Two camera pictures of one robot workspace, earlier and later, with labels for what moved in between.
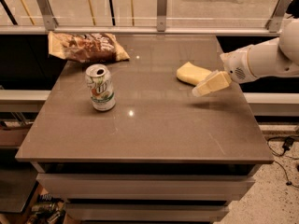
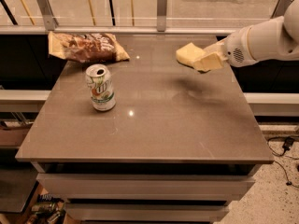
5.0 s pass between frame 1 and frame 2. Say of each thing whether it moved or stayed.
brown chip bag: stayed
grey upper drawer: stayed
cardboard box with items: stayed
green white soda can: stayed
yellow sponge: moved
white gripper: moved
